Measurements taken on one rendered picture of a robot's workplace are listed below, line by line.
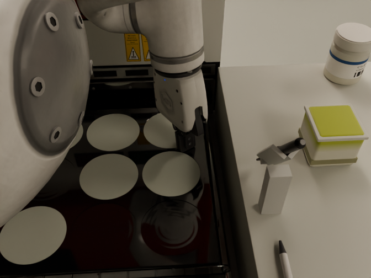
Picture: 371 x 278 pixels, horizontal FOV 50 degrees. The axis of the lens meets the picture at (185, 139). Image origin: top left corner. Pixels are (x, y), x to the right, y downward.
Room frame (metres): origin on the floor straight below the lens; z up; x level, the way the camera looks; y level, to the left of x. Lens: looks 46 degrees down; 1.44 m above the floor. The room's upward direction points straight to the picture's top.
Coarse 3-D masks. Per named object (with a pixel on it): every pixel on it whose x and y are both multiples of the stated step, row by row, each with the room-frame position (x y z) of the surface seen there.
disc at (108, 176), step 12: (108, 156) 0.48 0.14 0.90; (120, 156) 0.48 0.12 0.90; (84, 168) 0.45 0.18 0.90; (96, 168) 0.45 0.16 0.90; (108, 168) 0.45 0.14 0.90; (120, 168) 0.45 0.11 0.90; (132, 168) 0.45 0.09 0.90; (84, 180) 0.42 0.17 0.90; (96, 180) 0.42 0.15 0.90; (108, 180) 0.42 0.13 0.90; (120, 180) 0.42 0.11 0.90; (132, 180) 0.42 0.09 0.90; (84, 192) 0.40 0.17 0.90; (96, 192) 0.40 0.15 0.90; (108, 192) 0.40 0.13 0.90; (120, 192) 0.40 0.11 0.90
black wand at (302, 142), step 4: (296, 140) 0.29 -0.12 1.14; (300, 140) 0.29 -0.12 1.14; (304, 140) 0.29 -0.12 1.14; (284, 144) 0.32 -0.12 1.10; (288, 144) 0.30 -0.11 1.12; (292, 144) 0.29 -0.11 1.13; (296, 144) 0.29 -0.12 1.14; (300, 144) 0.28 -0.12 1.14; (304, 144) 0.28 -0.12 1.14; (280, 148) 0.32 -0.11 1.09; (284, 148) 0.31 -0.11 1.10; (288, 148) 0.30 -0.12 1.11; (292, 148) 0.29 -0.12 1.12; (296, 148) 0.29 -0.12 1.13; (300, 148) 0.29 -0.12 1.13; (284, 152) 0.31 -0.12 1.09; (288, 152) 0.31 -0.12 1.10; (256, 160) 0.40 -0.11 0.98
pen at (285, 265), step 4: (280, 240) 0.27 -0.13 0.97; (280, 244) 0.26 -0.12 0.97; (280, 248) 0.26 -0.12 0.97; (284, 248) 0.26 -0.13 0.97; (280, 252) 0.25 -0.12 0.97; (284, 252) 0.25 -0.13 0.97; (280, 256) 0.24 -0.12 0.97; (284, 256) 0.24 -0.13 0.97; (280, 260) 0.24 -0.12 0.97; (284, 260) 0.24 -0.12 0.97; (288, 260) 0.24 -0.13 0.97; (284, 264) 0.23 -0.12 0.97; (288, 264) 0.23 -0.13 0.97; (284, 268) 0.23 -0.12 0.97; (288, 268) 0.23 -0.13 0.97; (284, 272) 0.22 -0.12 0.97; (288, 272) 0.22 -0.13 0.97; (284, 276) 0.22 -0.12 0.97; (288, 276) 0.22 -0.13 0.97; (292, 276) 0.22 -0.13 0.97
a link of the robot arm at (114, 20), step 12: (84, 0) 0.44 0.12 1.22; (96, 0) 0.43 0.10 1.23; (108, 0) 0.41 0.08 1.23; (120, 0) 0.41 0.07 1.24; (132, 0) 0.40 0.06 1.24; (84, 12) 0.46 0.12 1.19; (96, 12) 0.45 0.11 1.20; (108, 12) 0.49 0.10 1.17; (120, 12) 0.51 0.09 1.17; (96, 24) 0.49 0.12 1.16; (108, 24) 0.50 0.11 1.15; (120, 24) 0.51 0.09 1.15
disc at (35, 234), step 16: (32, 208) 0.37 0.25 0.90; (48, 208) 0.37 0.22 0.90; (16, 224) 0.34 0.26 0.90; (32, 224) 0.34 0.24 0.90; (48, 224) 0.34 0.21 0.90; (64, 224) 0.34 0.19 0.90; (0, 240) 0.31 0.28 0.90; (16, 240) 0.31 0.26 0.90; (32, 240) 0.31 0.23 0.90; (48, 240) 0.31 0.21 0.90; (16, 256) 0.28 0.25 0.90; (32, 256) 0.28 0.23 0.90; (48, 256) 0.28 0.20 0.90
